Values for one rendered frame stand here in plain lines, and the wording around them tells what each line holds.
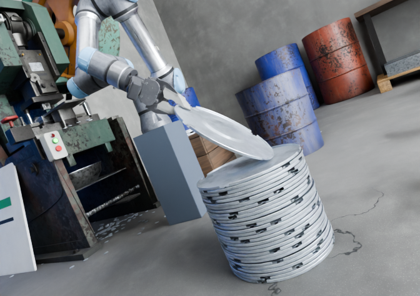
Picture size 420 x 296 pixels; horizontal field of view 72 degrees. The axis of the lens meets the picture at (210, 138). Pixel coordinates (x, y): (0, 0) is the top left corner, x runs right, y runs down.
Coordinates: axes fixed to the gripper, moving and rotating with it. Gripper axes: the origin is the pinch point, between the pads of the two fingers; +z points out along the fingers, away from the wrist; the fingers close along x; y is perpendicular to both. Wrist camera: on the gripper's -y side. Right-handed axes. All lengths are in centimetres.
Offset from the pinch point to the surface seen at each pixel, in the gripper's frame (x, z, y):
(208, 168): 41, 5, 80
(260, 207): 9.1, 28.2, -14.4
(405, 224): 0, 61, -3
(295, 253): 15.3, 40.0, -13.6
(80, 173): 74, -59, 64
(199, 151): 34, -4, 80
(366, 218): 5, 56, 4
